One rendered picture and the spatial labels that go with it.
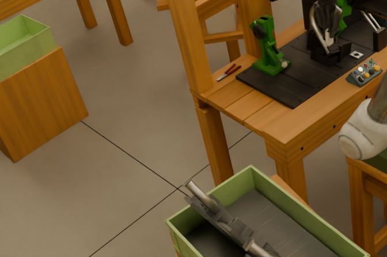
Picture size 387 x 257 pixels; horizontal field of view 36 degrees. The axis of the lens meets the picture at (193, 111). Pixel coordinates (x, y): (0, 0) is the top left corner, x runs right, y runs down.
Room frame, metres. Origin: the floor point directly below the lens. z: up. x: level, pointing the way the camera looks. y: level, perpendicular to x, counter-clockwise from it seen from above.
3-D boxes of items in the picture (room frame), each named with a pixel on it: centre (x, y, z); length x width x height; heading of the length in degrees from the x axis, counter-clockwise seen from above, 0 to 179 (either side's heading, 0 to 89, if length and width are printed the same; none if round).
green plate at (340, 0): (2.43, -0.79, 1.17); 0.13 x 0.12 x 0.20; 118
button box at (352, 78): (2.17, -0.80, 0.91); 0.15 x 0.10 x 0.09; 118
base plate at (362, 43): (2.52, -0.83, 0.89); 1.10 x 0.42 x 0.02; 118
